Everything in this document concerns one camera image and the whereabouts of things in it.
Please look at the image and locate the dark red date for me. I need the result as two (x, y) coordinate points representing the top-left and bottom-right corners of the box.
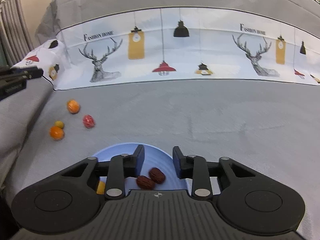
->
(136, 176), (155, 190)
(149, 167), (166, 184)

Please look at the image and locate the light blue plate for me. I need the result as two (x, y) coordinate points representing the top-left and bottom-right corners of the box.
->
(92, 142), (213, 196)

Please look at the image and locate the small orange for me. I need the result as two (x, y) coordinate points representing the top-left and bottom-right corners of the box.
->
(66, 99), (80, 114)

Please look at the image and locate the red fruit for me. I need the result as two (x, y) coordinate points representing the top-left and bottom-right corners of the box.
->
(82, 115), (95, 129)

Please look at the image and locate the yellow fruit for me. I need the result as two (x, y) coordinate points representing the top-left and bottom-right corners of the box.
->
(54, 120), (65, 129)

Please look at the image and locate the grey curtain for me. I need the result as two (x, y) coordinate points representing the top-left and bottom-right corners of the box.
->
(1, 0), (34, 66)

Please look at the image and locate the grey printed sofa cover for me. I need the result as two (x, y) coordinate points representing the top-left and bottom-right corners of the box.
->
(1, 0), (319, 239)

